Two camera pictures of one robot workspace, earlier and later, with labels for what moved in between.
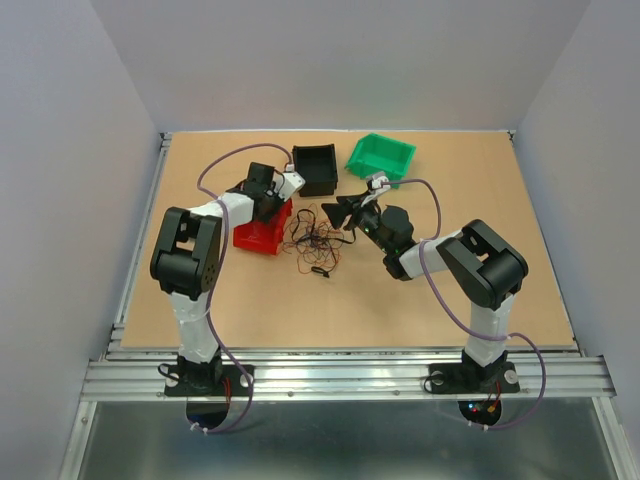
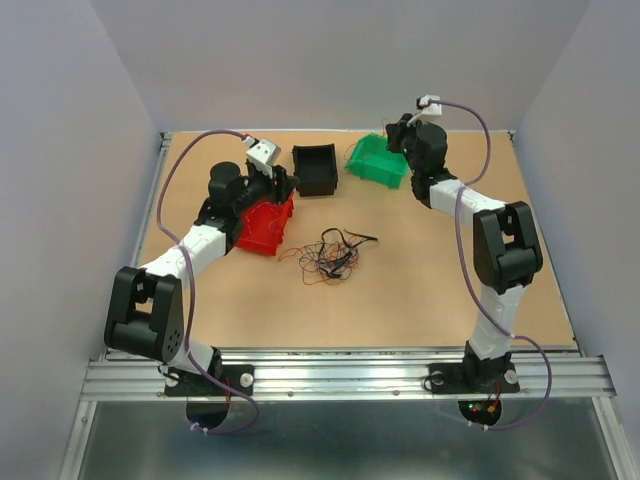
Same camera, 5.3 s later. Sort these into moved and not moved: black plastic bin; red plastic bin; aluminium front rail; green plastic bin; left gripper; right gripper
Moved: left gripper; right gripper
Not moved: aluminium front rail; black plastic bin; green plastic bin; red plastic bin
